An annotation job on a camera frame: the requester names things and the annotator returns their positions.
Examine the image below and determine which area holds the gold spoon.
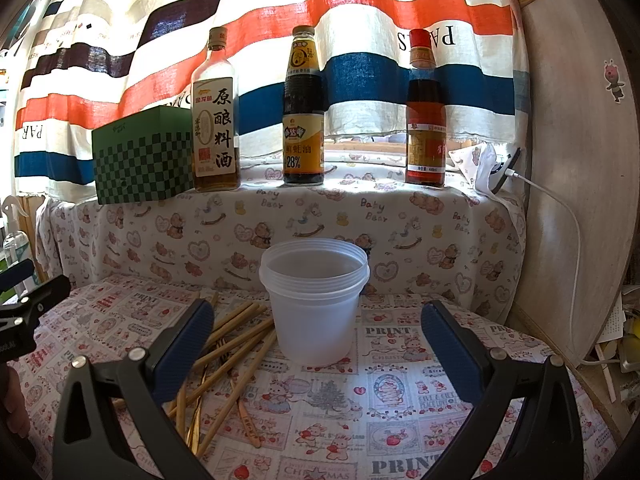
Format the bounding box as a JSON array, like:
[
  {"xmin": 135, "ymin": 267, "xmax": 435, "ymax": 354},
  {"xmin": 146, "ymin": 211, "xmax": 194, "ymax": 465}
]
[{"xmin": 235, "ymin": 396, "xmax": 262, "ymax": 448}]

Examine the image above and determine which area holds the person left hand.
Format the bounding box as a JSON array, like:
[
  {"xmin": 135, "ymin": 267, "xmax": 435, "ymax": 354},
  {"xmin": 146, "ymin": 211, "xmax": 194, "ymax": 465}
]
[{"xmin": 1, "ymin": 365, "xmax": 30, "ymax": 438}]

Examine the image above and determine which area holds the print pattern tablecloth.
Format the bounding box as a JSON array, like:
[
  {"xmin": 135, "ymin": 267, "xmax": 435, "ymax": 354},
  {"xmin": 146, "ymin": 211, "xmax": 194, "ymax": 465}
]
[{"xmin": 8, "ymin": 273, "xmax": 618, "ymax": 480}]

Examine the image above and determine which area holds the green checkered box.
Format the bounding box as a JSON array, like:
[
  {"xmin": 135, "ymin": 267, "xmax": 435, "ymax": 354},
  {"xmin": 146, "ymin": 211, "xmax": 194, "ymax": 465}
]
[{"xmin": 92, "ymin": 105, "xmax": 193, "ymax": 205}]

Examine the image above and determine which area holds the bear print cloth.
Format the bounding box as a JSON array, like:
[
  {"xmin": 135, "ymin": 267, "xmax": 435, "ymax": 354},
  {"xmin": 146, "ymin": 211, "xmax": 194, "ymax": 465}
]
[{"xmin": 36, "ymin": 164, "xmax": 525, "ymax": 322}]

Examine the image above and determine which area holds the translucent plastic cup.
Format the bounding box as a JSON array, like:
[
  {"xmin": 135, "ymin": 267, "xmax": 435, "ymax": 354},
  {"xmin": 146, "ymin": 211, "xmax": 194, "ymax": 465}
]
[{"xmin": 258, "ymin": 238, "xmax": 370, "ymax": 367}]

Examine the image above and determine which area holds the wooden board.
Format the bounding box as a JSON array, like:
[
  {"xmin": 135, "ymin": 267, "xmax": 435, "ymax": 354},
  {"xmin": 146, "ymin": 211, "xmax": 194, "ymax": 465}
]
[{"xmin": 506, "ymin": 0, "xmax": 640, "ymax": 366}]

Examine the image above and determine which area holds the white power adapter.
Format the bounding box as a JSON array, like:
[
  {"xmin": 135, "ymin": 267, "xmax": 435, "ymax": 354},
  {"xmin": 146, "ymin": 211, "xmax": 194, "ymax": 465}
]
[{"xmin": 475, "ymin": 143, "xmax": 522, "ymax": 196}]

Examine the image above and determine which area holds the clear cooking wine bottle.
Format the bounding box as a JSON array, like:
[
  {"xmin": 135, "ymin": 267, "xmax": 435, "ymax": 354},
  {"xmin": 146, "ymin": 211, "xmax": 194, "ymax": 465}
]
[{"xmin": 191, "ymin": 26, "xmax": 241, "ymax": 192}]

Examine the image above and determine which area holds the striped curtain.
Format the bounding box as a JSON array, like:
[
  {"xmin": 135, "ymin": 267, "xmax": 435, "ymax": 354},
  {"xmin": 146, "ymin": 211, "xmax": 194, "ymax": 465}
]
[{"xmin": 12, "ymin": 0, "xmax": 529, "ymax": 200}]

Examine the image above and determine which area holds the dark oyster sauce bottle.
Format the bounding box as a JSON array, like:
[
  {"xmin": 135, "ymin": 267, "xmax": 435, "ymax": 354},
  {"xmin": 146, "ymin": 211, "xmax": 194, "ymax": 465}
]
[{"xmin": 282, "ymin": 25, "xmax": 326, "ymax": 185}]

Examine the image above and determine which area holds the red capped sauce bottle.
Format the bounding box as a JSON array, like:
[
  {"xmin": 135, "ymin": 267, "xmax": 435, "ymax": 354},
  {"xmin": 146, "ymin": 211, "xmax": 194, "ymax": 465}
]
[{"xmin": 406, "ymin": 28, "xmax": 447, "ymax": 188}]

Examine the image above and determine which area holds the bear sticker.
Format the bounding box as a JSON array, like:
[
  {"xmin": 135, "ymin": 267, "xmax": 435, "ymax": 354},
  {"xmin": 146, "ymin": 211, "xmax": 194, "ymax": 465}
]
[{"xmin": 603, "ymin": 58, "xmax": 625, "ymax": 104}]

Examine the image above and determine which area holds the white charger cable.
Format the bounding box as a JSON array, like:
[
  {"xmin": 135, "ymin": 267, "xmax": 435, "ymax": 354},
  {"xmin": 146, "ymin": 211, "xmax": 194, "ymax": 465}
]
[{"xmin": 504, "ymin": 168, "xmax": 622, "ymax": 366}]

